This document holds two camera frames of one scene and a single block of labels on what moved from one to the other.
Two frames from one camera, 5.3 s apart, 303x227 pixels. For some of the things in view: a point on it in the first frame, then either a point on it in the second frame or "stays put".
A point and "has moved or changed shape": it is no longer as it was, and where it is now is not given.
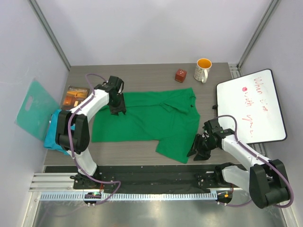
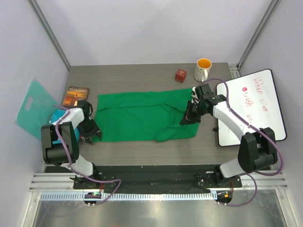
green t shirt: x=171 y=117 has moved or changed shape
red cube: x=180 y=75 stays put
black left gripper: x=121 y=108 → x=95 y=129
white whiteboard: x=253 y=100 stays put
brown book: x=74 y=95 stays put
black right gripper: x=196 y=145 → x=189 y=117
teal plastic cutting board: x=36 y=120 stays put
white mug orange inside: x=203 y=65 stays put
